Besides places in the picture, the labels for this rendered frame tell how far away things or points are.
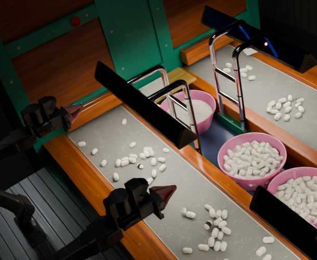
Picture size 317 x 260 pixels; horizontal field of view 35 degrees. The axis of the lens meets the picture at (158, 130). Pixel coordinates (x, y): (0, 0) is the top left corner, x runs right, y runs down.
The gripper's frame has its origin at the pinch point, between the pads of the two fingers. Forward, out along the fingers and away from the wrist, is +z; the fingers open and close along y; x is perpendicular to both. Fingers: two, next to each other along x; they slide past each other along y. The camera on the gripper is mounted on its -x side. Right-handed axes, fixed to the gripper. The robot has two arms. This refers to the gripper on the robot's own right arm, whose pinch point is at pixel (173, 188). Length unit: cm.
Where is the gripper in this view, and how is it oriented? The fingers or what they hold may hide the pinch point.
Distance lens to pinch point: 154.0
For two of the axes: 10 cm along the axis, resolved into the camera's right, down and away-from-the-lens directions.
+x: 1.7, 7.7, 6.2
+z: 8.0, -4.7, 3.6
